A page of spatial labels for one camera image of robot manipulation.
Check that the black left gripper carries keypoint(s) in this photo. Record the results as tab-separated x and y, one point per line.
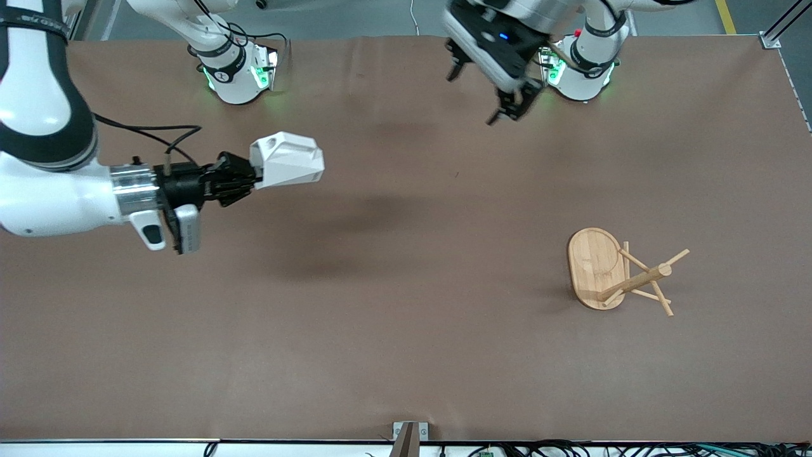
511	101

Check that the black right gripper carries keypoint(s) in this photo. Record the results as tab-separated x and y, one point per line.
179	184

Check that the white faceted plastic cup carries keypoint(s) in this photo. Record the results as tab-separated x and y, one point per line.
292	162

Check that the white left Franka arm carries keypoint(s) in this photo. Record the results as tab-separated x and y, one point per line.
587	70

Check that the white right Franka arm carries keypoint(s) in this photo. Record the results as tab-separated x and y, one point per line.
38	203

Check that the wooden cup rack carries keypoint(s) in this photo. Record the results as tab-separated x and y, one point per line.
593	266

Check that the brown table cover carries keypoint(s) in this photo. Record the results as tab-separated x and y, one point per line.
406	285

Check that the aluminium frame profile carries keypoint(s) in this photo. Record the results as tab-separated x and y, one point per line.
85	19
771	40

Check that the small metal bracket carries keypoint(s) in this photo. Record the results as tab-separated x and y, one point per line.
424	431

